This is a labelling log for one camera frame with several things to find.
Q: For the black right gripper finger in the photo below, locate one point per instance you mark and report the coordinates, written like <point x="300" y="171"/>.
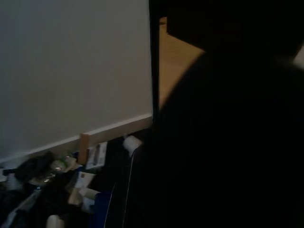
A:
<point x="225" y="142"/>

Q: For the white carton black print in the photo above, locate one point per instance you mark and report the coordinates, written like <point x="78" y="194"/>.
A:
<point x="96" y="155"/>

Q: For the white green carton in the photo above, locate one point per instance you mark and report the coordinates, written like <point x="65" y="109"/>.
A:
<point x="63" y="164"/>

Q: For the black crumpled plastic bag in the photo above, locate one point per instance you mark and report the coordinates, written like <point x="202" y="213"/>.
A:
<point x="35" y="166"/>

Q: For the wall baseboard strip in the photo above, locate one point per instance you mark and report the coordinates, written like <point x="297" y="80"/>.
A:
<point x="118" y="129"/>

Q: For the dark door frame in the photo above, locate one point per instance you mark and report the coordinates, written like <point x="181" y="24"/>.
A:
<point x="154" y="59"/>

